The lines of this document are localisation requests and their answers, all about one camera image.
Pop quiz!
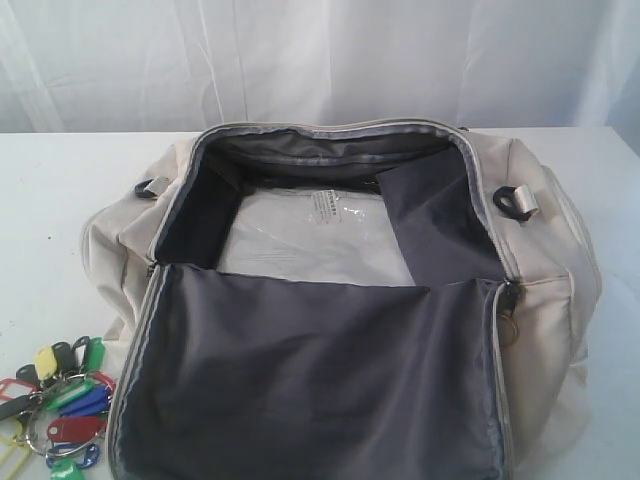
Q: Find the cream fabric duffel bag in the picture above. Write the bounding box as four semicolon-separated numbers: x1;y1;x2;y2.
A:
82;120;602;479

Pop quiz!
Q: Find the colourful key tag bunch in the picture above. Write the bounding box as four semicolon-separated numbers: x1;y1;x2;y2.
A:
1;336;116;479

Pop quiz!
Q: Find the clear plastic wrapped package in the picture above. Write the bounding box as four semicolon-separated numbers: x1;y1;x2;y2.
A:
218;189;414;286

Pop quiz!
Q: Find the white backdrop curtain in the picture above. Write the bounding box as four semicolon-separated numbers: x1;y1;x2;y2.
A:
1;1;639;137

